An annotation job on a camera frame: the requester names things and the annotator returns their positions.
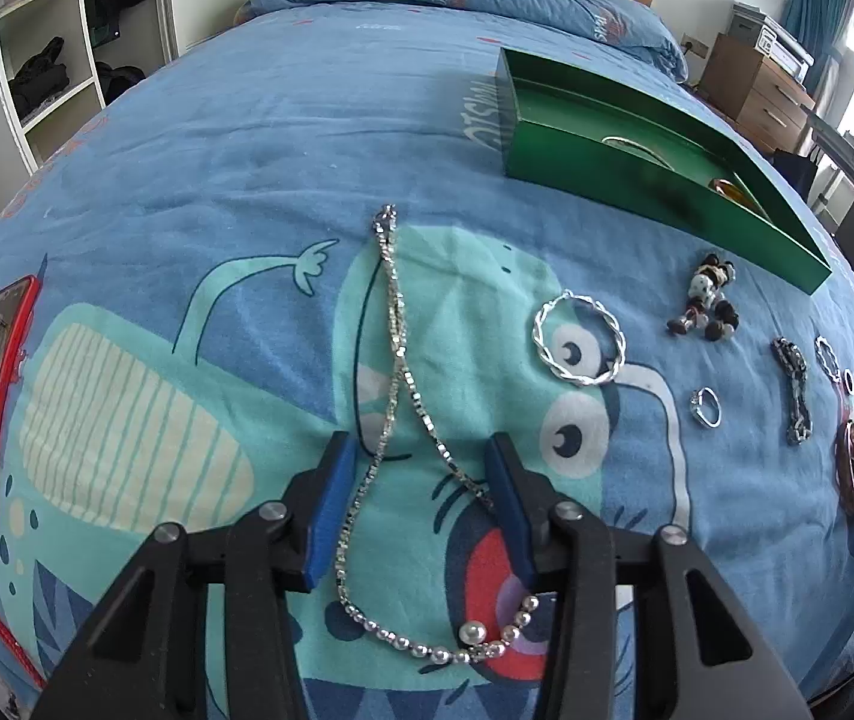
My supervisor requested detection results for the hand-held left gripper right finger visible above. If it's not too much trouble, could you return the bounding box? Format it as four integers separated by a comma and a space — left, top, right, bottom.
483, 431, 814, 720

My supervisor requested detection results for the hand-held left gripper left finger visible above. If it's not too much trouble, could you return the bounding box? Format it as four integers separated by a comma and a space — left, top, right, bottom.
29, 431, 359, 720

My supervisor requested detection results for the twisted silver hoop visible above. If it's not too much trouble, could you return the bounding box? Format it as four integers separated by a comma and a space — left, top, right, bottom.
533, 291, 627, 387

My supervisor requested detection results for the silver beaded chain necklace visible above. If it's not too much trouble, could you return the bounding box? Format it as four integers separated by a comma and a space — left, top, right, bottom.
333, 202, 540, 665

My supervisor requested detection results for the green tray box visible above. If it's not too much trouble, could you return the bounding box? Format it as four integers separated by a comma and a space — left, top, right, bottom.
494, 47, 834, 293

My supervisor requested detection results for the black paper bag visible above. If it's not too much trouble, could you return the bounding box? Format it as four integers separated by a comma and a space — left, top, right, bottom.
772, 150, 818, 203

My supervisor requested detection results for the amber bangle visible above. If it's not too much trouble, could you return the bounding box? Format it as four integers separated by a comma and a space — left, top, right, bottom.
708, 176, 773, 222

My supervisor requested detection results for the blue cartoon bedsheet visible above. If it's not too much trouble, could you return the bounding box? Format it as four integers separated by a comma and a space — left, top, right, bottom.
0, 4, 854, 720

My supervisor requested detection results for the thin silver bangle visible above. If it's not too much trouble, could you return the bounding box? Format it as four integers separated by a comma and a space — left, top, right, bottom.
601, 135, 679, 170

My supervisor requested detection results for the wooden nightstand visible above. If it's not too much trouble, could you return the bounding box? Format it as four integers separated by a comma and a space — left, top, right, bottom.
697, 34, 818, 155

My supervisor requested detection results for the black bag on shelf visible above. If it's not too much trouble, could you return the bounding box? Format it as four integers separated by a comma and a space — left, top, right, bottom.
93, 61, 147, 102

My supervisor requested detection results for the grey printer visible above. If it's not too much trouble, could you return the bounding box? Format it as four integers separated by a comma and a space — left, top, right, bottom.
727, 4, 814, 83

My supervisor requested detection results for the blue curtain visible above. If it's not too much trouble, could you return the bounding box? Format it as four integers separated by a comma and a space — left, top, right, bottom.
779, 0, 854, 91

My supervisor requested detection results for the black clothes pile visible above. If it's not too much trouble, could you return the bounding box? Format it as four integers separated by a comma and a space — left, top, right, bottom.
8, 37, 70, 121

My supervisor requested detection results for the white open shelf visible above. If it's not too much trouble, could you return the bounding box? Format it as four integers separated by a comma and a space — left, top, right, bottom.
0, 0, 173, 173

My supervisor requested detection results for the dark chain link bracelet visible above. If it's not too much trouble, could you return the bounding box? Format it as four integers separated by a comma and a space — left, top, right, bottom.
770, 337, 814, 447

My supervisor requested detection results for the small twisted silver ring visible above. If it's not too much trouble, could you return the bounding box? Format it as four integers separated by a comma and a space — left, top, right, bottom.
814, 336, 844, 383

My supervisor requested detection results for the cartoon mouse bead bracelet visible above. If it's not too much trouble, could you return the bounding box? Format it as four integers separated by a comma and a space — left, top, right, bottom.
665, 253, 741, 342

